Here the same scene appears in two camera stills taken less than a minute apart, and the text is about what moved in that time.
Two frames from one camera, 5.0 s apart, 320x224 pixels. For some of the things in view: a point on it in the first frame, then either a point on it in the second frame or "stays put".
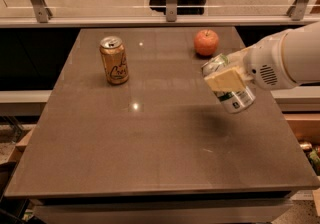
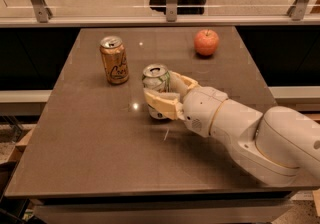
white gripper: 264,62 to 200,109
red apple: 206,42 stays put
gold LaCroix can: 115,60 stays put
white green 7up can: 234,100 to 158,77
